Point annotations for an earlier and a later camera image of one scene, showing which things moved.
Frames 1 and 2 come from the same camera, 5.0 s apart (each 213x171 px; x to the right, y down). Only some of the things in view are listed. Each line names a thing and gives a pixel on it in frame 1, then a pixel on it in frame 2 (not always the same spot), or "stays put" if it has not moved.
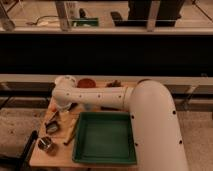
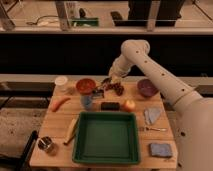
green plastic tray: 104,137 stays put
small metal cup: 44,143 stays put
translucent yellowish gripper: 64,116 to 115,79
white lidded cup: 62,79 stays put
